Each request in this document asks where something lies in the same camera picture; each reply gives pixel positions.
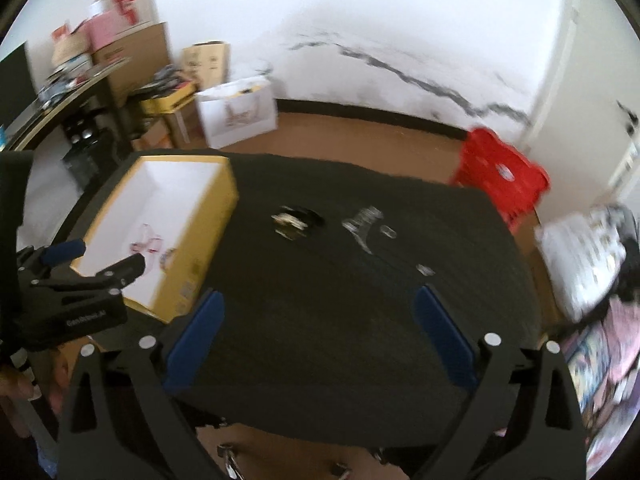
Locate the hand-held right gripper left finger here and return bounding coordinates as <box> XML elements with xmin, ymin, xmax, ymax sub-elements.
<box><xmin>57</xmin><ymin>289</ymin><xmax>226</xmax><ymax>480</ymax></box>

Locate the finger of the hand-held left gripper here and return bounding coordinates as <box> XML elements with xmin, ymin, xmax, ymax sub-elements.
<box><xmin>92</xmin><ymin>252</ymin><xmax>147</xmax><ymax>295</ymax></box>
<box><xmin>17</xmin><ymin>239</ymin><xmax>87</xmax><ymax>288</ymax></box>

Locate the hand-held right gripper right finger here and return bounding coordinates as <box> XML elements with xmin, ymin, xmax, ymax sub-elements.
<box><xmin>412</xmin><ymin>284</ymin><xmax>587</xmax><ymax>480</ymax></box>

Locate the yellow cardboard box white inside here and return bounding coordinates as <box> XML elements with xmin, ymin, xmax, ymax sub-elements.
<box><xmin>70</xmin><ymin>155</ymin><xmax>239</xmax><ymax>324</ymax></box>

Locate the black and gold jewelry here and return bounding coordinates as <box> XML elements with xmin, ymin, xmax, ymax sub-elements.
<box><xmin>271</xmin><ymin>206</ymin><xmax>326</xmax><ymax>241</ymax></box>

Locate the person's left hand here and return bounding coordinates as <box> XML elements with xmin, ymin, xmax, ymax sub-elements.
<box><xmin>0</xmin><ymin>352</ymin><xmax>68</xmax><ymax>413</ymax></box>

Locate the black table cloth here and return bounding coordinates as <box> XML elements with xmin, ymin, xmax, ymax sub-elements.
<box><xmin>52</xmin><ymin>152</ymin><xmax>544</xmax><ymax>448</ymax></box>

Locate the black desk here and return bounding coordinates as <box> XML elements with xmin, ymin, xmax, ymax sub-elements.
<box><xmin>4</xmin><ymin>57</ymin><xmax>132</xmax><ymax>153</ymax></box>

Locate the white cushion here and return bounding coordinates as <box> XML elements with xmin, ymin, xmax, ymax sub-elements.
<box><xmin>534</xmin><ymin>205</ymin><xmax>628</xmax><ymax>322</ymax></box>

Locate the printed blanket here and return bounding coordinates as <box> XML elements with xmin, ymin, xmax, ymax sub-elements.
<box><xmin>559</xmin><ymin>296</ymin><xmax>640</xmax><ymax>466</ymax></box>

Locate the black monitor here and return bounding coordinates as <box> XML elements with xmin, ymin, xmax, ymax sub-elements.
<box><xmin>0</xmin><ymin>42</ymin><xmax>38</xmax><ymax>133</ymax></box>

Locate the yellow storage box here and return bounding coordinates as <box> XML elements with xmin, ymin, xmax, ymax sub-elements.
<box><xmin>137</xmin><ymin>82</ymin><xmax>197</xmax><ymax>117</ymax></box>

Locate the red plastic stool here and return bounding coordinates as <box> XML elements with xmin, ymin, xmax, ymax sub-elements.
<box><xmin>451</xmin><ymin>127</ymin><xmax>551</xmax><ymax>233</ymax></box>

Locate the white paper bag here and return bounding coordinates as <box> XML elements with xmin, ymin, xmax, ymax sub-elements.
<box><xmin>195</xmin><ymin>76</ymin><xmax>279</xmax><ymax>150</ymax></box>

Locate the woven basket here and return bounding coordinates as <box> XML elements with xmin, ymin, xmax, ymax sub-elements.
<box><xmin>51</xmin><ymin>30</ymin><xmax>94</xmax><ymax>67</ymax></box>

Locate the large brown cardboard box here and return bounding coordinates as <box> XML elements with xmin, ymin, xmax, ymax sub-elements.
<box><xmin>91</xmin><ymin>22</ymin><xmax>174</xmax><ymax>107</ymax></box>

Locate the small brown cardboard box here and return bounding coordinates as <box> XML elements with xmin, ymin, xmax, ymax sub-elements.
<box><xmin>181</xmin><ymin>41</ymin><xmax>231</xmax><ymax>90</ymax></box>

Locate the pink box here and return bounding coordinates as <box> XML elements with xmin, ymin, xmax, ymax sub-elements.
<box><xmin>86</xmin><ymin>14</ymin><xmax>132</xmax><ymax>54</ymax></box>

